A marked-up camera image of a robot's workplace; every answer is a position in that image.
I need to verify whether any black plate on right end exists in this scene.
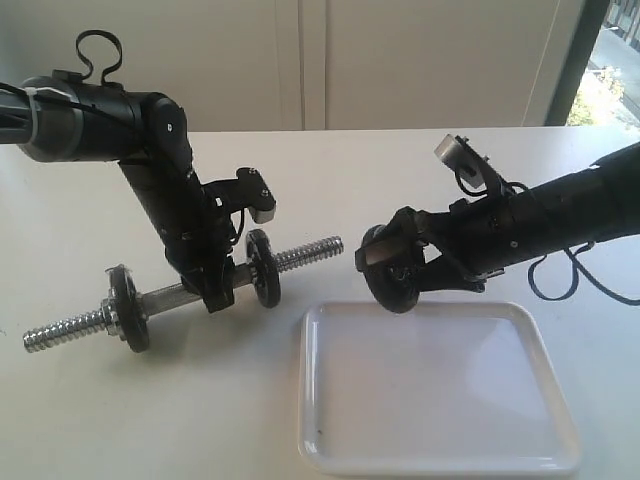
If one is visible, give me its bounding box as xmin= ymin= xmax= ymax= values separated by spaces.
xmin=245 ymin=229 xmax=281 ymax=309

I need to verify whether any black plate on left end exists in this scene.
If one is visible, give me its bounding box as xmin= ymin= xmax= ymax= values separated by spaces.
xmin=107 ymin=264 xmax=150 ymax=353

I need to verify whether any black weight plate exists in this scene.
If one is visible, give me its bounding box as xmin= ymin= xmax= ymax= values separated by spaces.
xmin=361 ymin=224 xmax=419 ymax=314

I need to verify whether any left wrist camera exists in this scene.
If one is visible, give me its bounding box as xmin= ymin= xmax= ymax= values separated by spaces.
xmin=203 ymin=167 xmax=277 ymax=224

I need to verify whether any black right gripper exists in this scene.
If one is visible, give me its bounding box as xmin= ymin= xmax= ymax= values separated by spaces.
xmin=355 ymin=197 xmax=520 ymax=295

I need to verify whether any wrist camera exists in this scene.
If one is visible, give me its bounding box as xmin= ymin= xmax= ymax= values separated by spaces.
xmin=434 ymin=134 xmax=502 ymax=198
xmin=203 ymin=167 xmax=277 ymax=224

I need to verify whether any chrome nut left end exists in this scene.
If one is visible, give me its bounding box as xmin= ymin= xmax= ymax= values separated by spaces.
xmin=100 ymin=298 xmax=124 ymax=341

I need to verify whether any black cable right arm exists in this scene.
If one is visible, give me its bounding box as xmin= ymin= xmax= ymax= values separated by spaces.
xmin=528 ymin=239 xmax=640 ymax=304

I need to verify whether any black window frame post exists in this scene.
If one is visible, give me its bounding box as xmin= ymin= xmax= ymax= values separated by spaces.
xmin=544 ymin=0 xmax=610 ymax=126

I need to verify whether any white plastic tray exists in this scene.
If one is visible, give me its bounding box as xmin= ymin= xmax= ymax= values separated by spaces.
xmin=297 ymin=302 xmax=582 ymax=479

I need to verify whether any black plate on end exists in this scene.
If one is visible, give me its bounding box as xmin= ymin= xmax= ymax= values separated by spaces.
xmin=107 ymin=264 xmax=150 ymax=353
xmin=245 ymin=229 xmax=281 ymax=309

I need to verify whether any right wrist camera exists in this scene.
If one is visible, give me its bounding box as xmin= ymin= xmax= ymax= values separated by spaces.
xmin=434 ymin=134 xmax=502 ymax=198

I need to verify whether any chrome dumbbell bar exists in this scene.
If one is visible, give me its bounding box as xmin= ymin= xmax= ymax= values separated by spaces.
xmin=22 ymin=236 xmax=344 ymax=353

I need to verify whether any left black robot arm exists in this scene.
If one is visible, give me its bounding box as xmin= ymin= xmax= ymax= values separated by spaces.
xmin=1 ymin=71 xmax=236 ymax=312

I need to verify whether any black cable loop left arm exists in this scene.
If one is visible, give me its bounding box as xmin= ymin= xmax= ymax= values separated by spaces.
xmin=75 ymin=29 xmax=123 ymax=86

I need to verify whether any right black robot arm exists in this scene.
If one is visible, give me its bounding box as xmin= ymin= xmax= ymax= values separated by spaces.
xmin=355 ymin=144 xmax=639 ymax=301

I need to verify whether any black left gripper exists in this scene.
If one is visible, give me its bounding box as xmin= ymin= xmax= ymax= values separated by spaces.
xmin=162 ymin=209 xmax=237 ymax=313

